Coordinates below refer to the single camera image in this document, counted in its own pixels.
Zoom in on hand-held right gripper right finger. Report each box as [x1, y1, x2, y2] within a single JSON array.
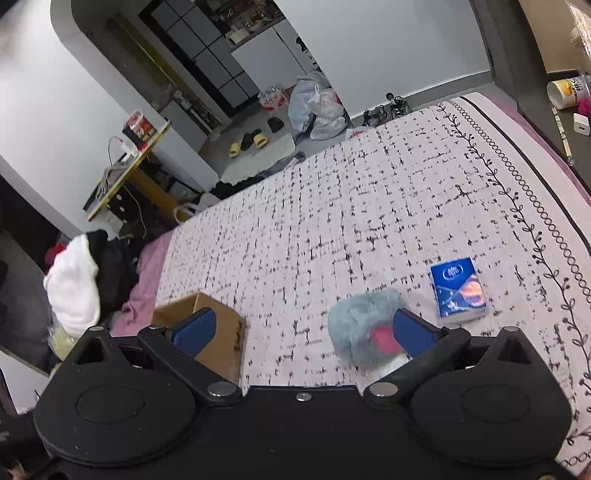
[[364, 308, 543, 408]]

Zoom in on brown cardboard box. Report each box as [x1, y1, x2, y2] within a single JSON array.
[[152, 292, 248, 385]]

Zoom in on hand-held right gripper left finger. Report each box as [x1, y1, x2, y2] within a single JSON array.
[[69, 308, 243, 407]]

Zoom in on white charging cable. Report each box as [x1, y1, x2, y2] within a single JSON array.
[[108, 136, 140, 163]]

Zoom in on grey plastic bag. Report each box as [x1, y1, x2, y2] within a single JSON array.
[[288, 71, 331, 130]]

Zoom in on thin white stick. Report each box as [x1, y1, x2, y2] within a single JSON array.
[[551, 106, 576, 167]]

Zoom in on blue tissue pack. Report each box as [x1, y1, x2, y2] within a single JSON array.
[[429, 257, 491, 322]]

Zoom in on water bottle pack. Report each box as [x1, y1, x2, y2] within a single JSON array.
[[257, 82, 292, 110]]

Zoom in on white fluffy garment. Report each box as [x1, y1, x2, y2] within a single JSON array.
[[43, 234, 102, 339]]

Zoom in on red snack jar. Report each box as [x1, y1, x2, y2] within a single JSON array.
[[122, 110, 156, 144]]

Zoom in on pink bed sheet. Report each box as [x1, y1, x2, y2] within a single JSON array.
[[113, 92, 591, 339]]

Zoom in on grey plush toy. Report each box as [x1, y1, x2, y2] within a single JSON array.
[[327, 289, 413, 371]]

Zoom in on dark leaning panel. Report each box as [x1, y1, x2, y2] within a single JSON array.
[[470, 0, 556, 117]]

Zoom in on black glass door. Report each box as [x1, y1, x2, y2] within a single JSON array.
[[138, 0, 260, 116]]

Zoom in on paper cup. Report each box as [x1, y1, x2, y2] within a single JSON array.
[[547, 76, 591, 110]]

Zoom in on white plastic bag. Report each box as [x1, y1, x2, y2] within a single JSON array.
[[309, 87, 348, 141]]

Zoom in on black clothes pile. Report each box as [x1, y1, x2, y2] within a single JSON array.
[[87, 230, 140, 315]]

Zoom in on white kitchen cabinet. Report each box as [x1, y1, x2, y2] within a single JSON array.
[[230, 18, 320, 91]]

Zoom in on white oval table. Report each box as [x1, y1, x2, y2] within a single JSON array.
[[82, 120, 195, 223]]

